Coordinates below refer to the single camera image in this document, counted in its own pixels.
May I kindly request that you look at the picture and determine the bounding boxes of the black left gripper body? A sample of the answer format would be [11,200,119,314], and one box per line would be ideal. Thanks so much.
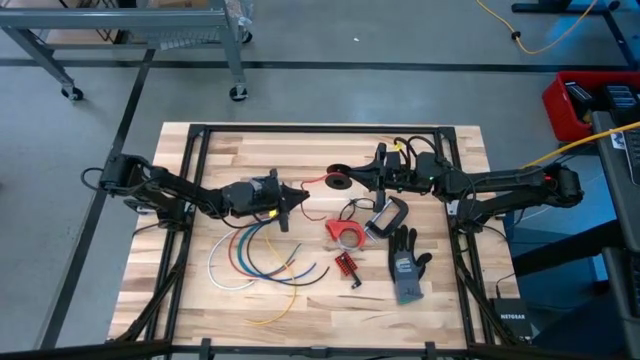
[249,168,292,234]

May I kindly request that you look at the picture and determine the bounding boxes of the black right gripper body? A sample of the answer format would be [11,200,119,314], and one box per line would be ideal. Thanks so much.
[375,142,419,215]

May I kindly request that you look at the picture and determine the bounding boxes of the thin red wire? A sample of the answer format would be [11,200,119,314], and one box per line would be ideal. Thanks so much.
[298,173,332,222]

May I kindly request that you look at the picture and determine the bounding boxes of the black wire spool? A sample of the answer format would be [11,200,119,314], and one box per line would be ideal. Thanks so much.
[324,162,354,191]

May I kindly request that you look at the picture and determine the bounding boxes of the black-framed clear safety glasses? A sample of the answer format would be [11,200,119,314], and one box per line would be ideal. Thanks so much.
[338,196,376,222]

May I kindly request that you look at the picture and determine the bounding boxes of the black C-clamp with silver screw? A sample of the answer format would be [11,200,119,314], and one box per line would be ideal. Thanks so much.
[364,195,410,239]

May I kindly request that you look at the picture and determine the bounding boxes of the red dispenser with clear tape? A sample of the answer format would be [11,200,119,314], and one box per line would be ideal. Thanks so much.
[324,218,367,252]

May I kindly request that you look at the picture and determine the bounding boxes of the red socket bit holder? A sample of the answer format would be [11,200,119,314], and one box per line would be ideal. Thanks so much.
[333,251,357,278]

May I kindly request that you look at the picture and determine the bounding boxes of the black and grey work glove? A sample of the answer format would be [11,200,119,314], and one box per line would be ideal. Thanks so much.
[387,224,434,305]

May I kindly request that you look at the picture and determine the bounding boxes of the red plastic bin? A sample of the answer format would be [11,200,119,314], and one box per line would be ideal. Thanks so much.
[542,70,640,144]

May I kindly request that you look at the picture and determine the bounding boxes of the black ribbed battery pack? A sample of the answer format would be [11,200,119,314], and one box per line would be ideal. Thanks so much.
[603,83,640,114]
[564,81,596,123]

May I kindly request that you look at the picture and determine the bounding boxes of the black desk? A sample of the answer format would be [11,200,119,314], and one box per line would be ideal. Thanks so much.
[591,110,640,360]

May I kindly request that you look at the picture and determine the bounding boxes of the grey metal cart on castors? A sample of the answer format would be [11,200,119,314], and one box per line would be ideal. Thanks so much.
[0,0,254,103]

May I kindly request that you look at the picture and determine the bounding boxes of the black stand base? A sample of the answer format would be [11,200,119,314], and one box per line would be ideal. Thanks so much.
[510,0,640,69]

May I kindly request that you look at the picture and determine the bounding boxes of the green cable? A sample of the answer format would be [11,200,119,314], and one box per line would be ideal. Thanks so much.
[235,220,311,279]

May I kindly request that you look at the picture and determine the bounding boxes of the thick red cable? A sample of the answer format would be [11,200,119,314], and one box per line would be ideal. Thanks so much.
[227,219,296,279]

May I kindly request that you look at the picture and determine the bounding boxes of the blue cable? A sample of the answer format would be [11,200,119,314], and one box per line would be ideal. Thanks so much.
[239,220,319,282]

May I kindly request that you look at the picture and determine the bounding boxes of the black cable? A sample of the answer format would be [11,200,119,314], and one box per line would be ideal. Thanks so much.
[245,220,331,288]

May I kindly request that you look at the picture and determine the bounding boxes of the white cable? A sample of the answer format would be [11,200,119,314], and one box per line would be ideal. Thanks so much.
[207,223,257,292]

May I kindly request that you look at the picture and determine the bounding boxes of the yellow cable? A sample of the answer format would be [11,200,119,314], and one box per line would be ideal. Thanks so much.
[244,229,300,326]

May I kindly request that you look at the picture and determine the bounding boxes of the yellow extension cord with plug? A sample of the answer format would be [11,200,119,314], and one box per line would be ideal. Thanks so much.
[474,0,601,56]

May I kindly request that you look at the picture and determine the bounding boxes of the black Netgear network switch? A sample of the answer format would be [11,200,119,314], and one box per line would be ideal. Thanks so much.
[488,297,534,341]

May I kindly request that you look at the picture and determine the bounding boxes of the yellow hanging extension cord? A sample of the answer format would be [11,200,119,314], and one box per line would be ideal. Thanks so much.
[522,121,640,170]

